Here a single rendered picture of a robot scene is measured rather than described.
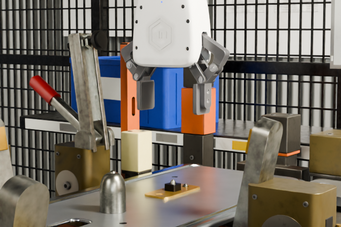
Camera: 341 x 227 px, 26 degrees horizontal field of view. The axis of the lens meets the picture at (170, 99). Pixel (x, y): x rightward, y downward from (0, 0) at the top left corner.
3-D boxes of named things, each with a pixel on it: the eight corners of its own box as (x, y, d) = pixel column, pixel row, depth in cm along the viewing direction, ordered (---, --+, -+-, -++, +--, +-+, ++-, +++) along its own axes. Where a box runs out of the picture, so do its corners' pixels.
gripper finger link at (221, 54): (176, 26, 97) (174, 68, 98) (226, 29, 93) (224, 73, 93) (181, 26, 98) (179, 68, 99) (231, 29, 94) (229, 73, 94)
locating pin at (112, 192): (114, 228, 88) (114, 174, 87) (94, 224, 90) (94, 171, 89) (131, 222, 91) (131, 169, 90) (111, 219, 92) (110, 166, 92)
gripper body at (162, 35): (125, -19, 97) (125, 66, 99) (189, -22, 92) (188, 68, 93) (158, -16, 104) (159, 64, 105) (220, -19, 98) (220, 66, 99)
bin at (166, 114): (165, 129, 141) (165, 61, 140) (67, 116, 162) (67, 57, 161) (222, 122, 153) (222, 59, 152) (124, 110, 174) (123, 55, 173)
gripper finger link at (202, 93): (192, 63, 95) (192, 114, 95) (213, 64, 93) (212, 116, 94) (205, 62, 97) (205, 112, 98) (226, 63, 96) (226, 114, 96)
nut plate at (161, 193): (166, 199, 96) (166, 190, 96) (142, 196, 98) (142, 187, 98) (201, 188, 103) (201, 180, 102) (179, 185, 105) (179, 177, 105)
